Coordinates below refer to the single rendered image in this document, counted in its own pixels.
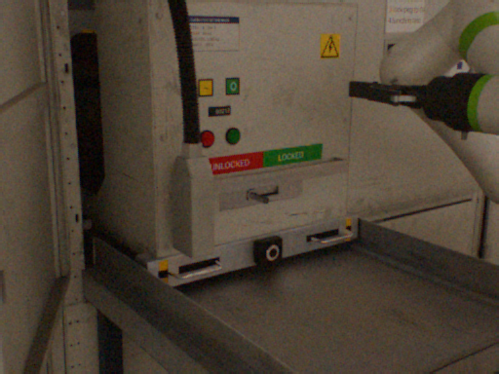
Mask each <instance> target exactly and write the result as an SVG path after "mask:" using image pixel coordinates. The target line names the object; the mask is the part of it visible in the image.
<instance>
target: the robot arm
mask: <svg viewBox="0 0 499 374"><path fill-rule="evenodd" d="M461 60H465V62H466V63H467V64H468V65H469V68H470V69H469V71H468V72H464V73H462V72H461V73H455V74H454V75H453V76H452V77H450V69H452V68H453V67H454V66H455V65H457V64H458V63H459V62H460V61H461ZM379 78H380V81H381V82H382V84H381V83H378V82H372V83H368V82H360V81H350V82H349V96H350V97H355V98H366V100H369V101H377V102H381V103H385V104H390V105H393V106H394V107H397V106H399V105H401V106H406V107H408V108H410V110H411V111H413V112H414V114H416V115H418V117H419V118H420V119H422V121H423V122H425V123H426V124H427V125H428V126H430V128H431V129H432V130H434V132H435V133H437V134H438V136H439V137H440V138H441V139H442V140H443V141H444V142H445V143H446V144H447V146H448V147H449V148H450V149H451V150H452V151H453V152H454V153H455V155H456V156H457V157H458V158H459V159H460V161H461V162H462V163H463V165H464V166H465V167H466V168H467V169H468V171H469V172H470V174H471V175H472V177H473V178H474V179H475V180H476V182H477V183H478V185H479V186H480V188H481V190H482V191H483V193H484V194H485V196H486V197H487V198H489V199H490V200H491V201H492V202H494V203H495V204H497V205H499V0H451V1H450V2H448V3H447V4H446V5H445V6H444V7H443V8H442V9H441V10H440V11H439V12H438V13H436V14H435V15H434V16H433V17H432V18H431V19H429V21H426V22H425V23H424V25H422V26H420V27H419V28H418V29H417V30H415V31H414V32H412V33H411V34H410V35H409V36H406V38H404V39H403V40H402V41H400V42H399V43H398V44H397V45H394V46H393V47H392V48H390V49H389V50H388V51H387V53H386V54H385V56H383V58H382V59H381V62H380V76H379ZM382 85H383V86H382Z"/></svg>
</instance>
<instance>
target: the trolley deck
mask: <svg viewBox="0 0 499 374"><path fill-rule="evenodd" d="M82 277H83V285H82V289H83V296H85V297H86V299H87V300H89V301H90V303H91V304H94V306H95V307H96V308H97V309H98V310H100V311H101V312H102V313H103V314H104V315H106V316H107V317H108V318H109V319H110V320H111V321H112V322H114V323H115V324H116V325H117V326H118V327H119V328H120V329H121V330H123V331H124V332H125V333H126V334H127V335H129V337H131V338H132V340H133V341H135V342H136V343H137V344H138V345H139V346H140V347H141V348H142V349H144V350H145V351H146V352H147V353H148V354H149V355H151V356H152V357H153V358H154V360H156V361H158V363H159V364H161V365H162V367H163V368H166V370H167V371H168V372H170V374H230V373H229V372H227V370H225V369H223V367H222V366H219V364H218V363H216V362H215V361H213V360H212V359H211V357H209V356H208V355H206V354H205V353H203V352H202V351H201V350H199V349H198V348H197V347H196V346H194V345H193V344H192V343H191V342H189V341H188V340H187V339H186V338H184V337H183V336H182V335H181V334H179V333H178V332H177V331H176V330H174V329H173V328H171V327H170V326H169V325H168V324H167V323H164V321H163V320H162V319H160V318H158V317H157V316H155V315H154V314H153V312H150V311H149V310H148V309H146V308H145V307H144V306H143V305H141V304H140V303H139V302H138V301H136V300H135V299H134V298H133V297H132V296H131V295H130V294H127V292H126V291H125V290H123V289H122V288H120V287H119V286H118V285H116V284H115V282H112V281H111V280H109V279H108V278H107V277H106V276H104V275H103V274H102V273H101V272H99V271H98V270H97V269H88V270H84V269H82ZM173 288H176V290H178V291H180V292H181V293H182V294H184V295H186V296H187V297H188V298H189V299H191V300H193V301H194V302H196V303H198V304H199V305H200V306H202V307H203V308H205V309H206V310H208V311H210V313H211V314H214V315H215V316H216V317H217V318H220V319H221V320H222V321H224V322H226V323H227V324H228V325H231V327H233V328H234V329H236V330H238V331H239V333H242V334H243V335H244V336H246V337H248V338H249V339H250V340H251V341H253V342H254V343H255V344H256V345H259V346H260V347H261V348H262V349H264V350H266V351H267V352H268V353H269V354H272V355H273V356H274V357H276V358H278V359H279V360H280V361H282V362H283V363H285V364H286V365H287V366H290V368H292V369H293V370H295V371H297V372H298V374H495V373H496V372H498V371H499V309H495V308H492V307H490V306H488V305H486V304H483V303H481V302H479V301H477V300H475V299H471V298H468V297H467V296H464V295H463V294H458V293H456V292H454V291H452V290H448V289H446V288H444V287H442V286H440V285H436V284H434V283H432V282H430V281H428V280H423V279H421V278H418V277H415V276H414V275H411V274H410V273H407V272H403V271H402V270H399V269H398V268H394V267H391V266H390V265H387V264H385V263H381V262H379V261H377V260H375V259H372V258H369V257H368V256H365V255H361V254H360V253H358V252H357V251H353V250H351V249H349V248H347V247H343V246H341V245H339V244H334V245H331V246H328V247H321V248H318V249H315V250H310V251H306V252H303V253H300V254H294V255H292V256H289V257H283V258H282V261H275V262H272V263H269V264H264V265H258V264H256V265H253V266H249V267H246V268H241V269H238V270H235V271H232V272H226V273H223V274H220V275H217V276H210V277H208V278H205V279H202V280H193V281H190V282H188V283H182V284H179V285H176V286H173Z"/></svg>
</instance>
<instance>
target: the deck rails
mask: <svg viewBox="0 0 499 374"><path fill-rule="evenodd" d="M338 244H339V245H341V246H343V247H347V248H349V249H351V250H353V251H357V252H358V253H360V254H361V255H365V256H368V257H369V258H372V259H375V260H377V261H379V262H381V263H385V264H387V265H390V266H391V267H394V268H398V269H399V270H402V271H403V272H407V273H410V274H411V275H414V276H415V277H418V278H421V279H423V280H425V281H430V282H432V283H434V284H436V285H440V286H442V287H444V288H446V289H448V290H452V291H454V292H456V293H458V294H463V295H464V296H467V297H468V298H471V299H475V300H477V301H479V302H481V303H483V304H486V305H488V306H490V307H492V308H495V309H499V265H496V264H493V263H491V262H488V261H486V260H481V259H478V258H477V257H475V256H473V255H468V254H465V253H463V252H460V251H455V250H453V249H451V248H448V247H446V246H442V245H439V244H437V243H430V242H428V241H425V240H423V239H418V238H416V237H413V236H412V235H410V234H405V233H403V232H401V231H398V230H393V229H391V228H388V227H386V226H381V225H379V224H377V223H375V222H370V221H368V220H365V219H363V218H359V217H358V238H357V239H356V240H353V241H348V242H345V243H338ZM95 269H97V270H98V271H99V272H101V273H102V274H103V275H104V276H106V277H107V278H108V279H109V280H111V281H112V282H115V284H116V285H118V286H119V287H120V288H122V289H123V290H125V291H126V292H127V294H130V295H131V296H132V297H133V298H134V299H135V300H136V301H138V302H139V303H140V304H141V305H143V306H144V307H145V308H146V309H148V310H149V311H150V312H153V314H154V315H155V316H157V317H158V318H160V319H162V320H163V321H164V323H167V324H168V325H169V326H170V327H171V328H173V329H174V330H176V331H177V332H178V333H179V334H181V335H182V336H183V337H184V338H186V339H187V340H188V341H189V342H191V343H192V344H193V345H194V346H196V347H197V348H198V349H199V350H201V351H202V352H203V353H205V354H206V355H208V356H209V357H211V359H212V360H213V361H215V362H216V363H218V364H219V366H222V367H223V369H225V370H227V372H229V373H230V374H298V372H297V371H295V370H293V369H292V368H290V366H287V365H286V364H285V363H283V362H282V361H280V360H279V359H278V358H276V357H274V356H273V355H272V354H269V353H268V352H267V351H266V350H264V349H262V348H261V347H260V346H259V345H256V344H255V343H254V342H253V341H251V340H250V339H249V338H248V337H246V336H244V335H243V334H242V333H239V331H238V330H236V329H234V328H233V327H231V325H228V324H227V323H226V322H224V321H222V320H221V319H220V318H217V317H216V316H215V315H214V314H211V313H210V311H208V310H206V309H205V308H203V307H202V306H200V305H199V304H198V303H196V302H194V301H193V300H191V299H189V298H188V297H187V296H186V295H184V294H182V293H181V292H180V291H178V290H176V288H173V287H172V286H171V285H169V284H167V283H166V282H165V281H164V280H161V279H160V278H158V277H156V276H155V275H154V274H151V272H150V271H148V270H146V269H145V268H143V267H141V266H140V265H139V264H138V263H136V262H134V261H133V259H130V258H129V257H128V256H125V254H123V253H122V252H120V251H119V250H117V248H114V247H113V246H112V245H109V244H108V243H106V242H104V241H103V240H102V239H101V238H98V237H96V266H95Z"/></svg>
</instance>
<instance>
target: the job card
mask: <svg viewBox="0 0 499 374"><path fill-rule="evenodd" d="M425 5H426V0H386V8H385V21H384V33H412V32H414V31H415V30H417V29H418V28H419V27H420V26H422V25H424V17H425Z"/></svg>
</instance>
